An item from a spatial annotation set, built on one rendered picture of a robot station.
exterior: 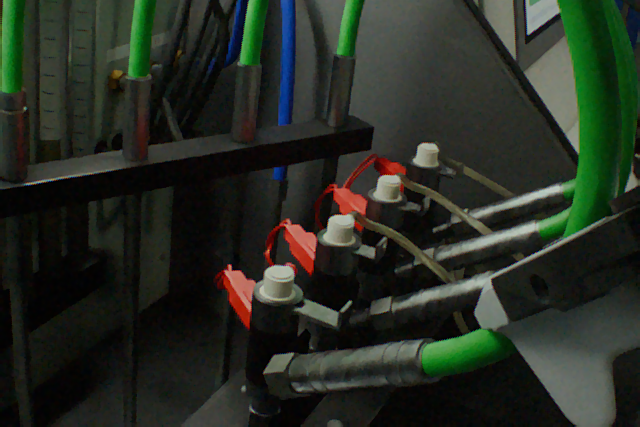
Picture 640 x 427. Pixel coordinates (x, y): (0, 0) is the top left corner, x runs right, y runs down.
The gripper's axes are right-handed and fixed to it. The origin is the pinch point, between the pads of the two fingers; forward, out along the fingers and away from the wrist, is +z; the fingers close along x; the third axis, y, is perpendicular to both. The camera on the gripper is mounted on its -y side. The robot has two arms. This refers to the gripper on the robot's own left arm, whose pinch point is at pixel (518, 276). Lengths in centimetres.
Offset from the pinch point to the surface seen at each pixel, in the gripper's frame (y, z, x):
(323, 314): -2.5, 17.9, 0.1
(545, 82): -16, 50, 52
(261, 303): -4.5, 18.8, -2.5
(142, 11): -25.1, 22.8, 0.2
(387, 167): -11.7, 35.4, 18.6
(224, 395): -0.9, 30.5, -3.5
